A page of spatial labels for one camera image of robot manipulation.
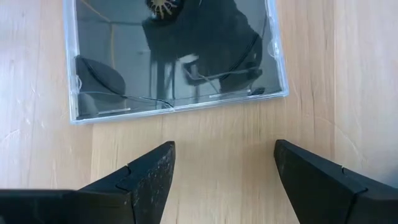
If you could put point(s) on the clear black jewel case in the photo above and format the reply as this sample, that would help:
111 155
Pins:
174 46

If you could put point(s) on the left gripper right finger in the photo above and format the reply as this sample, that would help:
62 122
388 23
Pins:
326 196

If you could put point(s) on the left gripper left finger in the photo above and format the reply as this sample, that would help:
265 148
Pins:
124 202

